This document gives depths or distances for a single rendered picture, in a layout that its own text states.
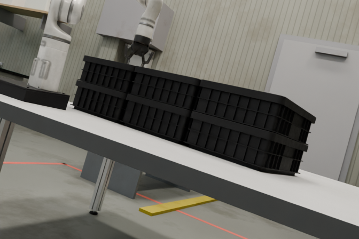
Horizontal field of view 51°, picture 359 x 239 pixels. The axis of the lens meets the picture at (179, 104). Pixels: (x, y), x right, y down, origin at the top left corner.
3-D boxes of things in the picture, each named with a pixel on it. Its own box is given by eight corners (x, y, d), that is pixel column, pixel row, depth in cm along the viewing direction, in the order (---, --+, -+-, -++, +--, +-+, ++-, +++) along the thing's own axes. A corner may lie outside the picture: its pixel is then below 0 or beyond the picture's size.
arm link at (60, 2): (52, -13, 123) (38, 38, 123) (80, -4, 125) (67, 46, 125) (55, -7, 132) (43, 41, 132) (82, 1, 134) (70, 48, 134)
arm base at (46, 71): (43, 90, 123) (56, 39, 122) (23, 84, 127) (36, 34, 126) (62, 93, 131) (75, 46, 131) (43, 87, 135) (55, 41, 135)
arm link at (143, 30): (151, 42, 181) (155, 30, 181) (153, 39, 170) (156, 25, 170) (133, 37, 180) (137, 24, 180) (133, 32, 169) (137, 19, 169)
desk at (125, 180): (192, 192, 440) (209, 135, 443) (133, 200, 324) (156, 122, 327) (145, 174, 470) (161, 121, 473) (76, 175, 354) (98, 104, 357)
